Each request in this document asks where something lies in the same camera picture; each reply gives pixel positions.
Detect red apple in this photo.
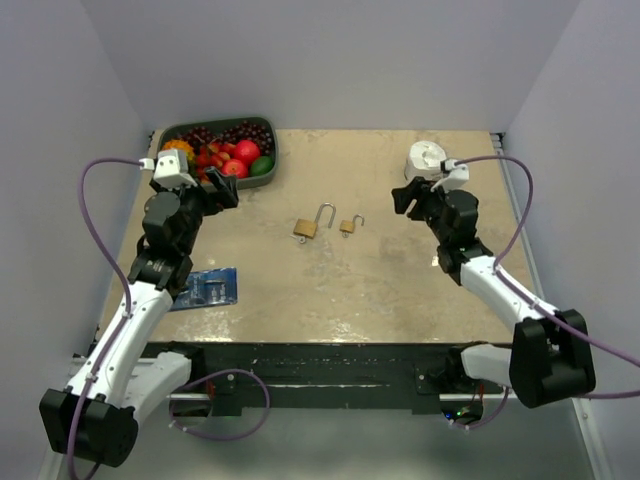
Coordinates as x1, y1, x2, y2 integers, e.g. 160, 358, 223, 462
220, 158, 249, 179
233, 140, 261, 168

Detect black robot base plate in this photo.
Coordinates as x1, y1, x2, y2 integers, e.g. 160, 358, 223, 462
142, 341, 502, 417

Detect green lime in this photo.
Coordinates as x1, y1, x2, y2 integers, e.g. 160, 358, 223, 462
249, 156, 274, 177

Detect red apple lower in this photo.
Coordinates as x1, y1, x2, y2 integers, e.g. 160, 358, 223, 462
220, 158, 249, 179

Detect green fruit tray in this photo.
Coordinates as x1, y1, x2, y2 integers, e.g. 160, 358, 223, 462
158, 116, 278, 189

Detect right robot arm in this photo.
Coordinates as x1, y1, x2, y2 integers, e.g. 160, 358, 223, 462
391, 177, 596, 408

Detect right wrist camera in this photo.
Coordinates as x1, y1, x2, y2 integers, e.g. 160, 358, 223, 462
431, 158, 470, 192

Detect small red fruits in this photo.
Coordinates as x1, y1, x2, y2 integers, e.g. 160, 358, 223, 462
195, 142, 231, 182

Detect blue blister pack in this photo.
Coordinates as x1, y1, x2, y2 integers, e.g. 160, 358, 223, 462
169, 267, 238, 312

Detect red apple upper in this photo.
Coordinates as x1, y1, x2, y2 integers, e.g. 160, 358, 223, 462
233, 140, 261, 168

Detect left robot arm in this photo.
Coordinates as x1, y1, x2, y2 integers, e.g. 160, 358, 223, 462
39, 169, 238, 467

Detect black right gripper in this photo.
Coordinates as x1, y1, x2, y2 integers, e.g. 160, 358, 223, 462
391, 177, 457, 245

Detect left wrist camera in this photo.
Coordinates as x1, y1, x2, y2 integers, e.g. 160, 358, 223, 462
138, 149, 197, 190

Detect white paper roll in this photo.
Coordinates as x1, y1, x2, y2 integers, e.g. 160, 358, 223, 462
404, 140, 447, 181

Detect small brass padlock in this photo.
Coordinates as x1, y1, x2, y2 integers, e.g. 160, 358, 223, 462
339, 214, 365, 236

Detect large brass padlock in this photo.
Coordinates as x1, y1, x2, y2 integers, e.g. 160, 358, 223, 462
292, 202, 336, 239

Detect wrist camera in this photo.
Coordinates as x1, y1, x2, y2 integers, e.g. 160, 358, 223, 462
138, 149, 197, 190
431, 158, 470, 192

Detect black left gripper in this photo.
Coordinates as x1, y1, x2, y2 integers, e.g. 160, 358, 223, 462
151, 167, 238, 254

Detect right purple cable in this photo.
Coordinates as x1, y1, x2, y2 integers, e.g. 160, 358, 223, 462
453, 154, 640, 400

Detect dark grape bunch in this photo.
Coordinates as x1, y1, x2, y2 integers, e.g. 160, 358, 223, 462
176, 119, 275, 155

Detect orange green fake fruit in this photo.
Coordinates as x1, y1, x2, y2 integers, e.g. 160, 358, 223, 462
160, 139, 196, 172

